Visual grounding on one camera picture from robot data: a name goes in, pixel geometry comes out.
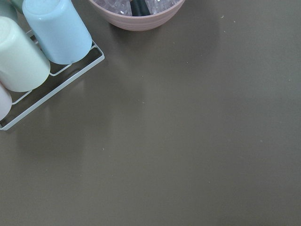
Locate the pink ribbed bowl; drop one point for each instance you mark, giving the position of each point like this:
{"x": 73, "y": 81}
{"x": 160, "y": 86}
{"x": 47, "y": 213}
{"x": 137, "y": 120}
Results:
{"x": 137, "y": 23}

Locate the light blue plastic cup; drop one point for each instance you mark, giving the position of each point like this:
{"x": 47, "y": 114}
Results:
{"x": 59, "y": 29}

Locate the pale green plastic cup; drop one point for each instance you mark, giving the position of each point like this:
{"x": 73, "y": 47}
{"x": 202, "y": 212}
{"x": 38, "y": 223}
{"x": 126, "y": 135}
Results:
{"x": 23, "y": 66}

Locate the pale pink plastic cup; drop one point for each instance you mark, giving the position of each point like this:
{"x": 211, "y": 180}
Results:
{"x": 5, "y": 102}

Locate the teal green plastic cup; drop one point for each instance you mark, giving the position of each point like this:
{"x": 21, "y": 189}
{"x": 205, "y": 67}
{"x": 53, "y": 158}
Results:
{"x": 11, "y": 8}

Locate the black scoop handle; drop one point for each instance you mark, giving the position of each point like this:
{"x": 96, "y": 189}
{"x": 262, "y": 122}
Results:
{"x": 139, "y": 8}

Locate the white wire cup rack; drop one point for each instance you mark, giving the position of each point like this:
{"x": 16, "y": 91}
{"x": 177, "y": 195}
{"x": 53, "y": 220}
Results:
{"x": 23, "y": 103}

